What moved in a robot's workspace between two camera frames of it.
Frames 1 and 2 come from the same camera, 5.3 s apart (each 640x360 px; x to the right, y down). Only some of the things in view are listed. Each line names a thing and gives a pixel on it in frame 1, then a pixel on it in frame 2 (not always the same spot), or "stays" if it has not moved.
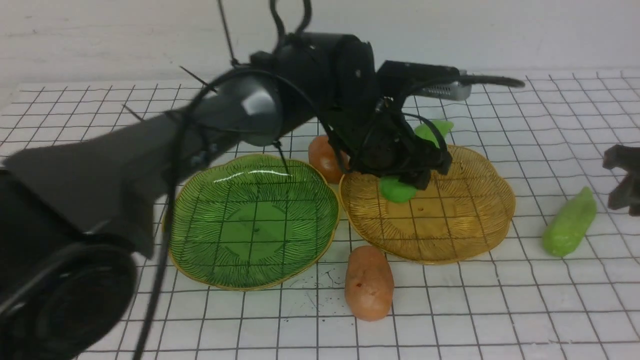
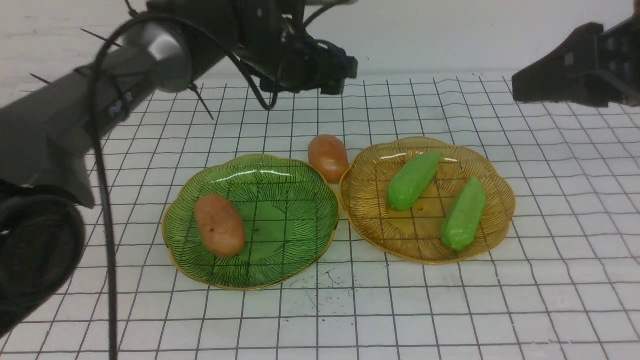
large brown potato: x=369 y=283 → x=220 y=226
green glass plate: x=254 y=221 stays
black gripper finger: x=627 y=193 → x=560 y=76
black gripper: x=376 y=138 → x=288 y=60
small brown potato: x=322 y=156 stays
